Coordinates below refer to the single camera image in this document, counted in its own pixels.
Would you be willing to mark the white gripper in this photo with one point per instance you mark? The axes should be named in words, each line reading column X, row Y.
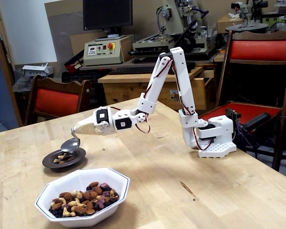
column 93, row 125

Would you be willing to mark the beige masking tape wrap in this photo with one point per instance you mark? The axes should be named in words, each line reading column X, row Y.
column 85, row 126

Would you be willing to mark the bent metal spoon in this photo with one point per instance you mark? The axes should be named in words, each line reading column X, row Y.
column 70, row 145

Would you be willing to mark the scooped nut portion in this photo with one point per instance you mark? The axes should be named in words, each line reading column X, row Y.
column 62, row 157

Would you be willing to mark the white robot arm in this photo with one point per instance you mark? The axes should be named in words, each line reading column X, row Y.
column 183, row 78

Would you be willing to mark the wooden workbench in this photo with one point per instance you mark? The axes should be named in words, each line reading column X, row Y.
column 124, row 91

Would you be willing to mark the low wooden chair red back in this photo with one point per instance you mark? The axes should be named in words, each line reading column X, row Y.
column 57, row 101

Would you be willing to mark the white octagonal bowl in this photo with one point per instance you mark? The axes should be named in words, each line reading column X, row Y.
column 114, row 177

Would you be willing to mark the black plastic crate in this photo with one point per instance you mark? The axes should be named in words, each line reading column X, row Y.
column 78, row 76

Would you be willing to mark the black keyboard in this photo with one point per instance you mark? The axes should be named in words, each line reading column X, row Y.
column 133, row 70

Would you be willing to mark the black red tool case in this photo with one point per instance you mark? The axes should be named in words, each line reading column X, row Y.
column 74, row 65

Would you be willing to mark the small dark metal dish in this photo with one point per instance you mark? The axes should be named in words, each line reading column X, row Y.
column 48, row 162

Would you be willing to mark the beige control box red button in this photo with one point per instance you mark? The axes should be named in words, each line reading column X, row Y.
column 102, row 55

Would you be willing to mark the small brown cardboard sheet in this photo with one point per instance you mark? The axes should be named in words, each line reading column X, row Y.
column 78, row 43

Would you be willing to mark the white paper model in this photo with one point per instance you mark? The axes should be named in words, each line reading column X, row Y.
column 35, row 69

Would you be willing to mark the nut and fruit mix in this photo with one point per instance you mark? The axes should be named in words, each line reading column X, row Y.
column 81, row 210

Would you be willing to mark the grey plastic wrap bundle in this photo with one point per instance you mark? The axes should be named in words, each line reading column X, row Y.
column 21, row 84

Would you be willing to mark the large cardboard panel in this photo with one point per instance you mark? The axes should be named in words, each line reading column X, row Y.
column 62, row 35

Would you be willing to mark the black computer monitor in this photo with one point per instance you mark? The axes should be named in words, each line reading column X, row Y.
column 107, row 14

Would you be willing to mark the white board panel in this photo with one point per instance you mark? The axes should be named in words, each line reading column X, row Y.
column 26, row 31

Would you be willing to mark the black circuit board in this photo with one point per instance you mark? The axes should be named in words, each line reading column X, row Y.
column 232, row 114

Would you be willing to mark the beige milling machine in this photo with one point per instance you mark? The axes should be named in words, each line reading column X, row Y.
column 176, row 14

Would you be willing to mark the brown cardboard box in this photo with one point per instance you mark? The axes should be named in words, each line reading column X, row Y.
column 225, row 23

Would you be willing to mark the black round platform device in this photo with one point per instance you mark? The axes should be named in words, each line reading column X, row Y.
column 246, row 27

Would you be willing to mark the tall wooden chair red cushions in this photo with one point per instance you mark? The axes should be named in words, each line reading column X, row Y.
column 259, row 50

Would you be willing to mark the green box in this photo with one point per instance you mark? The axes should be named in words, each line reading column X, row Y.
column 274, row 19

